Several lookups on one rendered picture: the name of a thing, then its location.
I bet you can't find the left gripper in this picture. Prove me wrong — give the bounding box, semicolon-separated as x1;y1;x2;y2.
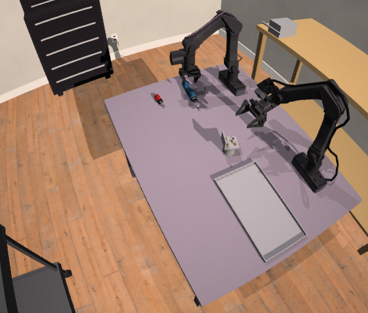
236;91;272;128

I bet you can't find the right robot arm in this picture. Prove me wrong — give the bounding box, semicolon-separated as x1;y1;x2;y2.
170;10;246;91

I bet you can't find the white l-shaped bracket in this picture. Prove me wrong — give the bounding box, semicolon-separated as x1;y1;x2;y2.
221;131;239;150

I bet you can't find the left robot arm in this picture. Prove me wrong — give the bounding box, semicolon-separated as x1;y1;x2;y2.
254;78;346;189

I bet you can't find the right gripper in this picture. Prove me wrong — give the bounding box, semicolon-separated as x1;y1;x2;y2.
179;62;201;86

